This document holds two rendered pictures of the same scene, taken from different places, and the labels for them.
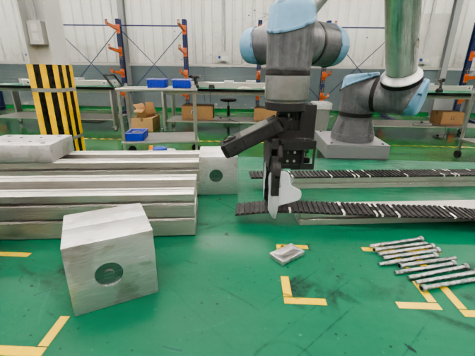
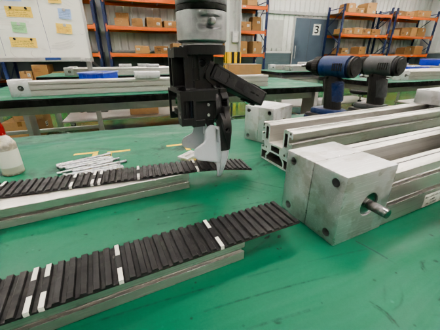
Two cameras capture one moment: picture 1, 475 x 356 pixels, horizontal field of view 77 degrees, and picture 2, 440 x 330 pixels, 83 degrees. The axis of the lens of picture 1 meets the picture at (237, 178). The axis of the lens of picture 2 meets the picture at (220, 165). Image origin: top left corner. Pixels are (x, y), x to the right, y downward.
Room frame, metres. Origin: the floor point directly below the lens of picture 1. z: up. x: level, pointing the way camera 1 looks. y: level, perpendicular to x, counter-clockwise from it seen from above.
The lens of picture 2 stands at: (0.94, -0.21, 1.00)
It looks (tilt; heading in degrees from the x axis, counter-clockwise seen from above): 24 degrees down; 159
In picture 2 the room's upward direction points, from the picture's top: straight up
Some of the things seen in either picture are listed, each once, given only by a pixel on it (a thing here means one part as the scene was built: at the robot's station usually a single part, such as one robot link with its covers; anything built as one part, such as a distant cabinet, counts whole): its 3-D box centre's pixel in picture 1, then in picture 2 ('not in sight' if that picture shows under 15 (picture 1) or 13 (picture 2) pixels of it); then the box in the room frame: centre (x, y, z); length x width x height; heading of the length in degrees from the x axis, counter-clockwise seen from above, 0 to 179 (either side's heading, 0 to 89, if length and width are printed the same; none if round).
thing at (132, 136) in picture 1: (157, 117); not in sight; (3.74, 1.01, 0.50); 1.03 x 0.55 x 1.01; 100
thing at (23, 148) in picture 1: (28, 153); not in sight; (0.68, 0.49, 0.87); 0.16 x 0.11 x 0.07; 94
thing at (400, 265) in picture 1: (427, 261); (86, 167); (0.40, -0.30, 0.78); 0.11 x 0.01 x 0.01; 104
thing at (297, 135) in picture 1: (287, 135); (199, 86); (0.54, -0.09, 0.95); 0.09 x 0.08 x 0.12; 94
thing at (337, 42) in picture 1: (312, 45); not in sight; (0.62, -0.14, 1.11); 0.11 x 0.11 x 0.08; 46
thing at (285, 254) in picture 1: (287, 253); (189, 156); (0.41, -0.08, 0.78); 0.05 x 0.03 x 0.01; 127
